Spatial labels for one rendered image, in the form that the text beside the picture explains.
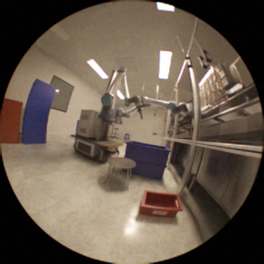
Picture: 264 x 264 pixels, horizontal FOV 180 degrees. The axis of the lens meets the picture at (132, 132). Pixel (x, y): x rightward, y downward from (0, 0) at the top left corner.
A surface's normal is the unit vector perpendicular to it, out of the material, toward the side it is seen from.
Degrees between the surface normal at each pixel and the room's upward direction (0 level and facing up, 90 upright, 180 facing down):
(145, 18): 180
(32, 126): 90
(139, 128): 90
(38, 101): 90
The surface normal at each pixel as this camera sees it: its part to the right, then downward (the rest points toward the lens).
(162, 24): -0.18, 0.98
